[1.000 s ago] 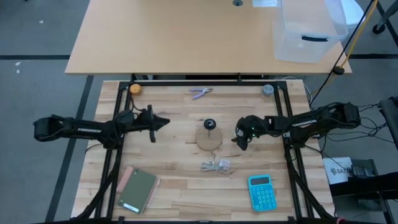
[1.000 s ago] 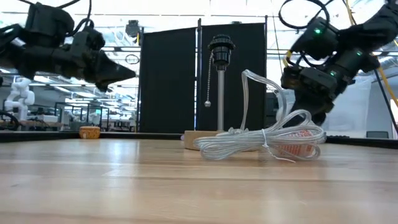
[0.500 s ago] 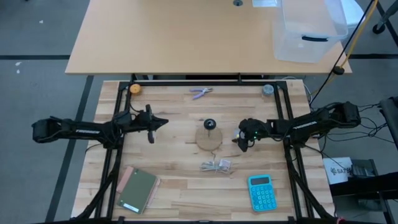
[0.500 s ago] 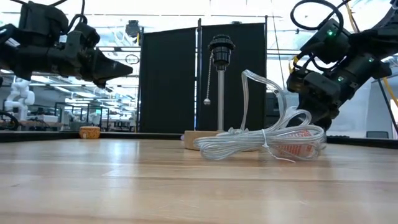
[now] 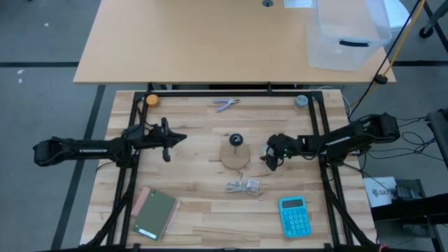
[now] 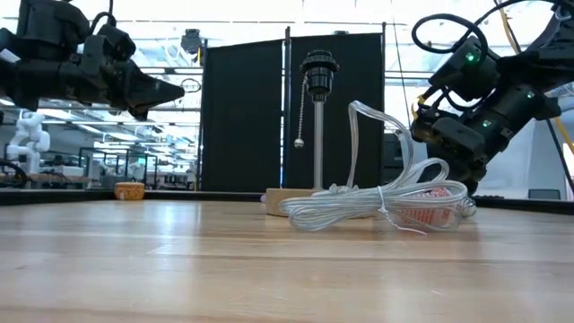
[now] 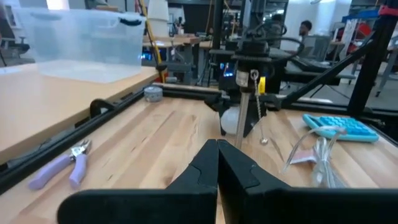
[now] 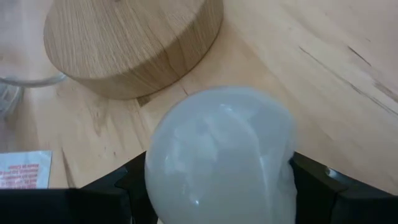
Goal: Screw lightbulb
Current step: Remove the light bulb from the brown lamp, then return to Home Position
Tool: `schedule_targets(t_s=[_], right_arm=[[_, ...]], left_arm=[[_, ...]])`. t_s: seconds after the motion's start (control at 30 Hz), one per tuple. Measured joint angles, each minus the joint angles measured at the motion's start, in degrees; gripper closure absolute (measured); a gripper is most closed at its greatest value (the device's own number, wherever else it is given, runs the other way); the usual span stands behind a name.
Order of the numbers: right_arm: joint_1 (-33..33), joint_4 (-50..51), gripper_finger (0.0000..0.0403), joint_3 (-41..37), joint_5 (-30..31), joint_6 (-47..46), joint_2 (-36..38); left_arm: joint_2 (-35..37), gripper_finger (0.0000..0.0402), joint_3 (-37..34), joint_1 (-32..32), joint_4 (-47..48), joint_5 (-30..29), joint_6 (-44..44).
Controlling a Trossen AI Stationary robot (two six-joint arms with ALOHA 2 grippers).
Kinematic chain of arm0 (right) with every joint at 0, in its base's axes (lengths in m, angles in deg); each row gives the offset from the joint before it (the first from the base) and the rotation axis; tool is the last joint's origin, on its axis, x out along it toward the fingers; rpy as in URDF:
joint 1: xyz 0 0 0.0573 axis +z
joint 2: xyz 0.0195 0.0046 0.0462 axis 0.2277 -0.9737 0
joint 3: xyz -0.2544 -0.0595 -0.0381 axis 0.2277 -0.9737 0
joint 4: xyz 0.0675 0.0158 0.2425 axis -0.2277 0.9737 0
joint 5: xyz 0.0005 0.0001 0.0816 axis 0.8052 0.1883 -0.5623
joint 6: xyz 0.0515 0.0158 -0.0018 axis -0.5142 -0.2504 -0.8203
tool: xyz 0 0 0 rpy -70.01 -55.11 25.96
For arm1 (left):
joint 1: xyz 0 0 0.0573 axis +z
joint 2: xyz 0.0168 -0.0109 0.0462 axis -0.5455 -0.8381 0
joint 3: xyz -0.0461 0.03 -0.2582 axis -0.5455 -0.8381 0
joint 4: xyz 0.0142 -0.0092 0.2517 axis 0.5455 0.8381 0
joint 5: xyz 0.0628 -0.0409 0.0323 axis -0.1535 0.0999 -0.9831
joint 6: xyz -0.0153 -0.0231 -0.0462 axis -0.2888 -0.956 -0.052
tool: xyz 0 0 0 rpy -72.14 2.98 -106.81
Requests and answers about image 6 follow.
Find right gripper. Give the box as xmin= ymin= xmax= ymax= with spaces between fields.
xmin=409 ymin=82 xmax=562 ymax=196

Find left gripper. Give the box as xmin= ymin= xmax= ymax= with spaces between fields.
xmin=0 ymin=57 xmax=186 ymax=122

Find table lamp with black socket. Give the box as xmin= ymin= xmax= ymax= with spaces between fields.
xmin=264 ymin=48 xmax=341 ymax=219

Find clear plastic storage tub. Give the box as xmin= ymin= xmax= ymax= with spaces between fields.
xmin=397 ymin=118 xmax=539 ymax=198

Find black equipment rack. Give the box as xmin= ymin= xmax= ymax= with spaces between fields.
xmin=384 ymin=132 xmax=404 ymax=185

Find small dark grey box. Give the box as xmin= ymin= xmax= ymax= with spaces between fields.
xmin=527 ymin=188 xmax=561 ymax=201

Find black folding partition screen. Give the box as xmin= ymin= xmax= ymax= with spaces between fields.
xmin=200 ymin=26 xmax=387 ymax=193

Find white twist tie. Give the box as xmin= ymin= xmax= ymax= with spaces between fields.
xmin=376 ymin=186 xmax=428 ymax=236

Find wooden robot workbench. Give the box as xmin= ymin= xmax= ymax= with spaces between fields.
xmin=0 ymin=172 xmax=93 ymax=186

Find red and white cord label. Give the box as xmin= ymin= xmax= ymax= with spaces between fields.
xmin=398 ymin=187 xmax=455 ymax=228

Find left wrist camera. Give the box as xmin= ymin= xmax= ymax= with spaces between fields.
xmin=80 ymin=24 xmax=137 ymax=77

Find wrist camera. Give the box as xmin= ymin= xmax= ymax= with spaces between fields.
xmin=429 ymin=35 xmax=502 ymax=103
xmin=80 ymin=24 xmax=137 ymax=77

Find black ceiling camera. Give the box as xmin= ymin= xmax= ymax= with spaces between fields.
xmin=180 ymin=27 xmax=204 ymax=56

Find black hanging cable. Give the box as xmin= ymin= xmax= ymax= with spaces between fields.
xmin=542 ymin=116 xmax=574 ymax=195

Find yellow hanging cable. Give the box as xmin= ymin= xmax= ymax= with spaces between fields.
xmin=497 ymin=0 xmax=574 ymax=156

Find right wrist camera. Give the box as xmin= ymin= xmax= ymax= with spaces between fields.
xmin=429 ymin=35 xmax=502 ymax=103

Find clear coiled power cord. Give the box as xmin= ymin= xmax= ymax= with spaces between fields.
xmin=278 ymin=100 xmax=477 ymax=235

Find black aluminium table frame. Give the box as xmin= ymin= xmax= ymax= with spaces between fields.
xmin=0 ymin=188 xmax=574 ymax=216

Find metal ball pull chain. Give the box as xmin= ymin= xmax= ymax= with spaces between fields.
xmin=293 ymin=74 xmax=310 ymax=150

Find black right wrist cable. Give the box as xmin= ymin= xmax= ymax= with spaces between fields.
xmin=411 ymin=0 xmax=561 ymax=62

